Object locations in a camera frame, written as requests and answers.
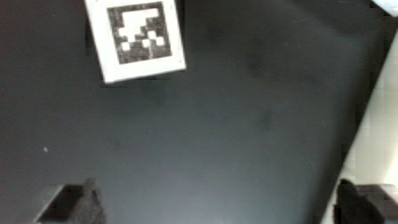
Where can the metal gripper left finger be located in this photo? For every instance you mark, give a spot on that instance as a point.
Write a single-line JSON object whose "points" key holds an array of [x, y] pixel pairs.
{"points": [[72, 206]]}

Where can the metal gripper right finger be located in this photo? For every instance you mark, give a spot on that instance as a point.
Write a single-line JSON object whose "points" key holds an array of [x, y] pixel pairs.
{"points": [[365, 204]]}

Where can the white cube with hole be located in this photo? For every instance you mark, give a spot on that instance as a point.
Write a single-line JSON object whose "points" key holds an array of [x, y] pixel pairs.
{"points": [[138, 38]]}

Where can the white U-shaped border frame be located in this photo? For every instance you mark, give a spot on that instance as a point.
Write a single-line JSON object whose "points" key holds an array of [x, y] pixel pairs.
{"points": [[370, 165]]}

